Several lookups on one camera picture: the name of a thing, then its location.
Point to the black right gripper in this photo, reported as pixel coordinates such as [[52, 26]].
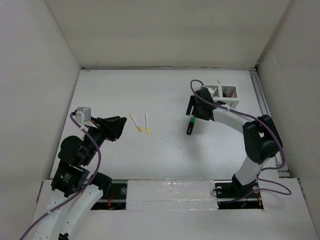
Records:
[[193, 102]]

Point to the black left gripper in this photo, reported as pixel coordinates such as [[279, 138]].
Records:
[[116, 123]]

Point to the black highlighter green cap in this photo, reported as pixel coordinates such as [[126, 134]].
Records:
[[190, 125]]

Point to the white mesh desk organizer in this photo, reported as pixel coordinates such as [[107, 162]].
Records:
[[227, 94]]

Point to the white pen yellow cap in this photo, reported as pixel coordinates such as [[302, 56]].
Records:
[[146, 123]]

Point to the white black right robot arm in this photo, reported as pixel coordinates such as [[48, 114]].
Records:
[[261, 140]]

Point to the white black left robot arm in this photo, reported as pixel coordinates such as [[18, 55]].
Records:
[[74, 190]]

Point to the white pen orange cap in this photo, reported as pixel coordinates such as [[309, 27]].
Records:
[[135, 123]]

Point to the white foam block front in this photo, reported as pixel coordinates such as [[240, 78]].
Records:
[[171, 195]]

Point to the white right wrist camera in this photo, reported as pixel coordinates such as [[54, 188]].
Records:
[[211, 89]]

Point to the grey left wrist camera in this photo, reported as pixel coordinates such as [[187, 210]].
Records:
[[83, 115]]

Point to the aluminium rail right side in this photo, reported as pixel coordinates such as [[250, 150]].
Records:
[[280, 165]]

